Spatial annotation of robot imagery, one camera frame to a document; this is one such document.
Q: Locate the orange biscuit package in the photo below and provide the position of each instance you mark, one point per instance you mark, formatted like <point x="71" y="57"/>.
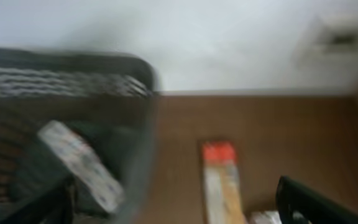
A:
<point x="221" y="184"/>

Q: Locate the white tissue multipack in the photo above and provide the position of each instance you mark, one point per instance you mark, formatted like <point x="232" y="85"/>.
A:
<point x="82" y="161"/>

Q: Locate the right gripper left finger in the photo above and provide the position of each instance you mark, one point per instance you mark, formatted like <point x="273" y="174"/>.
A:
<point x="52" y="204"/>

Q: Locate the grey plastic basket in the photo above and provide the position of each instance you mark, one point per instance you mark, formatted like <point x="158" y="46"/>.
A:
<point x="107" y="99"/>

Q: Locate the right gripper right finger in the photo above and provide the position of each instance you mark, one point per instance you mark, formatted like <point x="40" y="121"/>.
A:
<point x="297" y="203"/>

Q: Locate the beige brown bag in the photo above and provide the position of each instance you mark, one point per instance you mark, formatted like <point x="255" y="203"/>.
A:
<point x="265" y="217"/>

